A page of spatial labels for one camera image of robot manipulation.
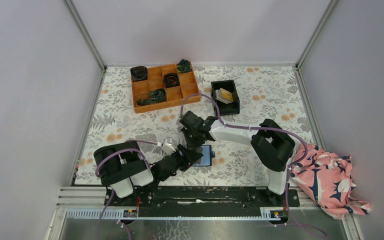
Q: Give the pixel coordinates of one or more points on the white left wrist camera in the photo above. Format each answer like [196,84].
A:
[167,146]

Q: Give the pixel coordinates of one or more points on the blue leather card holder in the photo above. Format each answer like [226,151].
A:
[207,156]

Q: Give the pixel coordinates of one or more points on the stack of cards in bin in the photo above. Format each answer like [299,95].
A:
[224,96]

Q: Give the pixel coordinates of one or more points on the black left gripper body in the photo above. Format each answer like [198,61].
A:
[176,167]

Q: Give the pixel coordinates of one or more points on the green rolled belt top-right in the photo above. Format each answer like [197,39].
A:
[184,66]

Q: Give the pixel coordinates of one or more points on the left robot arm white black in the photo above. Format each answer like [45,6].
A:
[123,166]

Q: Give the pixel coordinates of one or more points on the orange wooden compartment tray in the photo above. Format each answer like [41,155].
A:
[186,93]

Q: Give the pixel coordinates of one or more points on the black rolled belt top-left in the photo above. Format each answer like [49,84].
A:
[139,73]

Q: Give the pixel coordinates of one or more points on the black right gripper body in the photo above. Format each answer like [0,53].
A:
[193,142]

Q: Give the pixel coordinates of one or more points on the black plastic card bin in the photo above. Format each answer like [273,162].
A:
[226,109]

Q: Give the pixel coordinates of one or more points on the pink patterned cloth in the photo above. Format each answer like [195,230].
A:
[326,178]

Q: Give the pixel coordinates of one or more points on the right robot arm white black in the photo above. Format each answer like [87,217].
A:
[273,146]

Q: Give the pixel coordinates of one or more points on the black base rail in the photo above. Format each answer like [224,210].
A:
[206,202]

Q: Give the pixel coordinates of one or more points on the green rolled belt front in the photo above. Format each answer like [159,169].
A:
[154,97]

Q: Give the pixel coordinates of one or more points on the black rolled belt centre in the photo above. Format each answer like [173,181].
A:
[171,80]

